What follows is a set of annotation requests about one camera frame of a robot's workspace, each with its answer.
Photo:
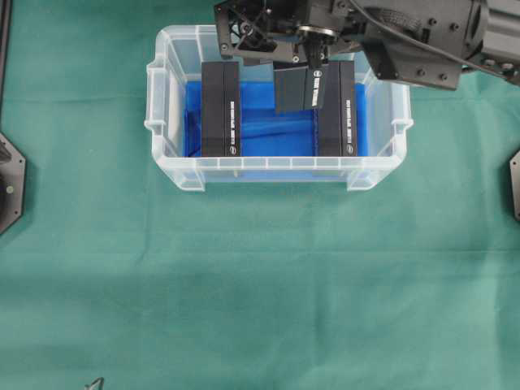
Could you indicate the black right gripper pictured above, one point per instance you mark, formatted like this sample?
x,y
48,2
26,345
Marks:
x,y
293,32

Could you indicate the black box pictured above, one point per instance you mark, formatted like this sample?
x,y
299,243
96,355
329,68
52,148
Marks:
x,y
220,109
337,113
298,87

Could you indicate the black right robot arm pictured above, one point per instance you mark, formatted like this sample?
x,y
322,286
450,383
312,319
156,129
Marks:
x,y
416,42

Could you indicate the blue cloth liner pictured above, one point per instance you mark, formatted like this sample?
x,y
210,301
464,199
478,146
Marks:
x,y
263,131

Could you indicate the clear plastic storage bin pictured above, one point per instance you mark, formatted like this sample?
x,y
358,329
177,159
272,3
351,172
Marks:
x,y
180,51

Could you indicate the small black tip bottom edge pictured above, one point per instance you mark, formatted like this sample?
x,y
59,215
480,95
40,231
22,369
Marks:
x,y
97,384

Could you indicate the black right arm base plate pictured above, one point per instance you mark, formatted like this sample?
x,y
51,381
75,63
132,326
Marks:
x,y
514,168

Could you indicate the black frame bar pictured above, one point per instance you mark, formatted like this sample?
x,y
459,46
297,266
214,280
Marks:
x,y
6,6

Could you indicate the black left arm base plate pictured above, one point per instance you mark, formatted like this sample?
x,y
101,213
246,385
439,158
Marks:
x,y
13,169

